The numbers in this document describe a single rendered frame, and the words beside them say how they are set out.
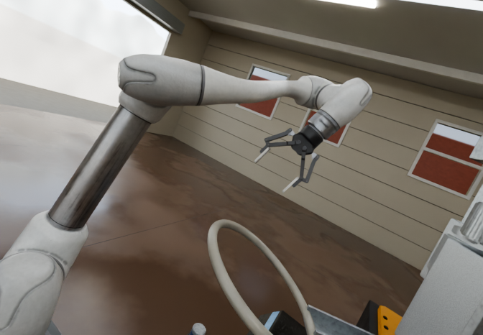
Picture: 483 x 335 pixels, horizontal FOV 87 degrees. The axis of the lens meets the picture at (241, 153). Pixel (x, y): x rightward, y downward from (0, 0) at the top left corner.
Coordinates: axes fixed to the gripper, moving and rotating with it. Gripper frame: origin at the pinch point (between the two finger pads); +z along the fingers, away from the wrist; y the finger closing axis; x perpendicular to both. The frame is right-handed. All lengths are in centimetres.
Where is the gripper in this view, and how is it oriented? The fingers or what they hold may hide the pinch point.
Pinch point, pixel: (271, 174)
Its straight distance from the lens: 86.6
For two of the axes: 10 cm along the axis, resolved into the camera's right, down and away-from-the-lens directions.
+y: 6.7, 7.2, -2.1
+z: -7.1, 7.0, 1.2
